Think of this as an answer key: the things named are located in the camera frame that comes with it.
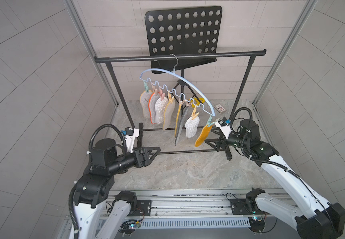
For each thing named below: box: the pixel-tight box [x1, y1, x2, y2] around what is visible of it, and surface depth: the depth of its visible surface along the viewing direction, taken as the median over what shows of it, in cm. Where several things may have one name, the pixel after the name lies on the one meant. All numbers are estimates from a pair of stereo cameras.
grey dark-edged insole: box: [174, 105, 189, 146], surface depth 71 cm
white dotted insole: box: [154, 96, 170, 124], surface depth 77 cm
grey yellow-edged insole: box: [174, 100, 182, 138], surface depth 71 cm
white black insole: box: [184, 116, 200, 138], surface depth 74 cm
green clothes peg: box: [206, 114, 216, 127], surface depth 62 cm
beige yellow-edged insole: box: [162, 101, 176, 131], surface depth 78 cm
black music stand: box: [144, 5, 223, 115], surface depth 69 cm
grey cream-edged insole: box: [139, 90, 154, 119], surface depth 78 cm
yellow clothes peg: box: [190, 106, 200, 120], surface depth 64 cm
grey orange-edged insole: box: [148, 92, 161, 124], surface depth 77 cm
